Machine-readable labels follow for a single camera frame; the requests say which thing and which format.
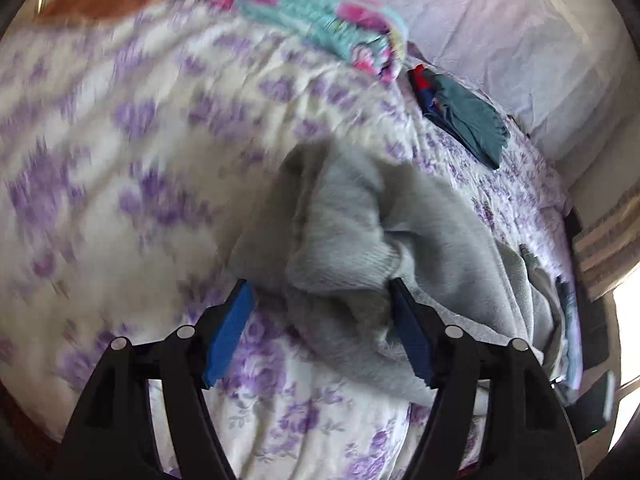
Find grey sweatpants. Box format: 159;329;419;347
229;140;566;406

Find purple floral bedspread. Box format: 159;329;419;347
0;0;576;480

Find folded teal and red clothes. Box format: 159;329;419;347
408;64;510;170

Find lilac lace covered headboard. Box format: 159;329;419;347
380;0;634;160

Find folded teal floral quilt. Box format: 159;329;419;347
208;0;408;82

